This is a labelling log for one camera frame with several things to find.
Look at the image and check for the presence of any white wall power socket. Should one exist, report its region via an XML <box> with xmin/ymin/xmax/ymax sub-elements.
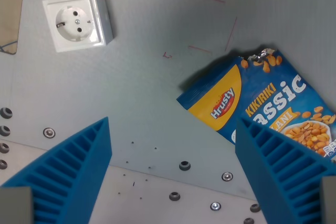
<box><xmin>42</xmin><ymin>0</ymin><xmax>114</xmax><ymax>54</ymax></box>

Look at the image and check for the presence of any blue Hrusty peanut bag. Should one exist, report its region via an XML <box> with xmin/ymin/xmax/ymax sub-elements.
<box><xmin>176</xmin><ymin>48</ymin><xmax>336</xmax><ymax>159</ymax></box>

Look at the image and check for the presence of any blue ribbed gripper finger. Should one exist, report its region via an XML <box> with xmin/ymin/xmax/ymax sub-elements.
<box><xmin>0</xmin><ymin>116</ymin><xmax>113</xmax><ymax>224</ymax></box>
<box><xmin>235</xmin><ymin>117</ymin><xmax>336</xmax><ymax>224</ymax></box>

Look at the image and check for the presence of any thin blue cable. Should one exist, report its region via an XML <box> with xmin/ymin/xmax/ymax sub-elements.
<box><xmin>0</xmin><ymin>40</ymin><xmax>18</xmax><ymax>56</ymax></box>

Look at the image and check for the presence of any wooden board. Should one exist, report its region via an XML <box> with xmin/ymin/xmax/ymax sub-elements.
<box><xmin>0</xmin><ymin>0</ymin><xmax>26</xmax><ymax>55</ymax></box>

